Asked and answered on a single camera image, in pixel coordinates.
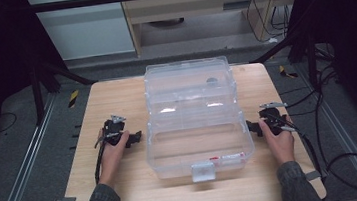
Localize yellow black striped tape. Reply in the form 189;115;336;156
66;89;82;109
277;63;300;81

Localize person's right hand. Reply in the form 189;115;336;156
257;114;298;168

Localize white cabinet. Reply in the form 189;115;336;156
25;0;137;65

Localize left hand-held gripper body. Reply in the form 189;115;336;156
91;113;130;149

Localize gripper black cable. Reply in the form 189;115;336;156
266;107;326;189
90;134;112;185

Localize hanging black cables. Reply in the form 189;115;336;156
243;0;299;46

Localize clear plastic storage box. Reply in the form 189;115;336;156
137;53;259;188

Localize wooden desk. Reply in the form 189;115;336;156
44;56;328;201

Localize black metal stand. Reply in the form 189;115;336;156
25;38;102;128
246;15;321;99

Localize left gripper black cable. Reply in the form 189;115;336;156
90;134;112;185

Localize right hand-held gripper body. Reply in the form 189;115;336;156
256;99;297;138

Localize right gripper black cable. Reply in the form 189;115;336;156
266;107;326;189

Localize black floor cable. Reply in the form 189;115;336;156
273;41;357;201

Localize person's left hand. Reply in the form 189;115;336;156
92;127;136;189

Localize aluminium floor rail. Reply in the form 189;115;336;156
291;58;357;201
0;92;68;201

